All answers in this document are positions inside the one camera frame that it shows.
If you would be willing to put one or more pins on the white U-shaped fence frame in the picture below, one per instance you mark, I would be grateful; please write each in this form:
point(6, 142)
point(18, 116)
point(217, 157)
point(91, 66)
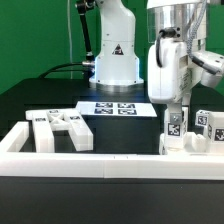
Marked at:
point(15, 162)

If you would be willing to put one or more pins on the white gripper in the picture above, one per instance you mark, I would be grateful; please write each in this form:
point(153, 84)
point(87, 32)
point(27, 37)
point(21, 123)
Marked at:
point(172, 74)

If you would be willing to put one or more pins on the white chair seat block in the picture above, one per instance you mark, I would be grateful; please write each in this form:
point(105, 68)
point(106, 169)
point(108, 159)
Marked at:
point(190, 144)

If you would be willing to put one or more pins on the white tagged cube far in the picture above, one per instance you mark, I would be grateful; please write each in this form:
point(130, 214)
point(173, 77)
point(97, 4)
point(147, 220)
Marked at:
point(201, 118)

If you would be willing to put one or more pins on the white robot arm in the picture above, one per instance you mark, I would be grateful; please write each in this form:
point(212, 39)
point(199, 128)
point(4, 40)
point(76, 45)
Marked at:
point(117, 66)

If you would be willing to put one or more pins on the white tag marker sheet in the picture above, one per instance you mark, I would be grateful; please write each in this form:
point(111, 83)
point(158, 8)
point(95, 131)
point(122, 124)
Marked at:
point(116, 109)

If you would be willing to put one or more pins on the white chair back frame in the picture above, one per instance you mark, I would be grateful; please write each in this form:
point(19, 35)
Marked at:
point(46, 122)

